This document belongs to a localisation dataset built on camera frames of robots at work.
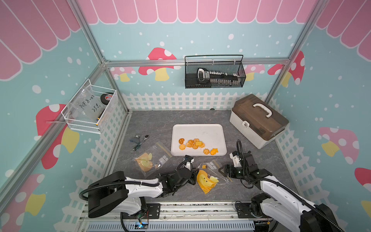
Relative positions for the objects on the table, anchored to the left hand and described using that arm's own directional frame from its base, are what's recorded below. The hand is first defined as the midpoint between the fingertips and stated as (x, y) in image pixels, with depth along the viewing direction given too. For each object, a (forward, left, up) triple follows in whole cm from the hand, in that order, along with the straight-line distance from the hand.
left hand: (197, 172), depth 82 cm
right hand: (+2, -15, -2) cm, 16 cm away
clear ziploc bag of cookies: (+11, +29, -5) cm, 31 cm away
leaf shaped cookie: (+21, -4, -5) cm, 22 cm away
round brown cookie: (+19, +1, -4) cm, 20 cm away
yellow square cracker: (+22, -1, -4) cm, 23 cm away
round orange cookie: (+19, +10, -4) cm, 22 cm away
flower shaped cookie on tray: (+16, -6, -5) cm, 18 cm away
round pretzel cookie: (+25, +11, -6) cm, 28 cm away
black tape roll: (+31, +53, +28) cm, 67 cm away
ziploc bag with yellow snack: (-5, -5, -1) cm, 7 cm away
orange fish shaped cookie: (+16, -12, -5) cm, 21 cm away
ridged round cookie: (+22, +4, -4) cm, 23 cm away
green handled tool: (+27, +36, -4) cm, 45 cm away
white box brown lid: (+27, -35, +15) cm, 47 cm away
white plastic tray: (+25, -1, -4) cm, 26 cm away
